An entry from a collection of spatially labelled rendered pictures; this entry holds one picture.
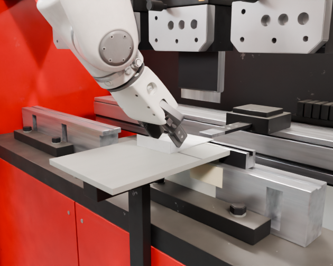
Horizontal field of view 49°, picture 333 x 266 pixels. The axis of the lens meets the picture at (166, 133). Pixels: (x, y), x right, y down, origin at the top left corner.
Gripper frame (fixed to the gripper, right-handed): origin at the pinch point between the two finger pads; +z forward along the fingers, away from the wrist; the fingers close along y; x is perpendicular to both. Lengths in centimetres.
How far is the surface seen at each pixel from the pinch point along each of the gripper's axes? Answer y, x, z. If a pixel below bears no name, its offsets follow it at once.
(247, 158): -13.7, -2.8, 6.8
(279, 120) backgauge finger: -6.7, -22.9, 21.0
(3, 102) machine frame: 84, 1, 4
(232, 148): -9.3, -4.5, 7.6
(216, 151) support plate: -9.2, -1.2, 4.2
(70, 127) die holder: 45.1, 0.4, 9.3
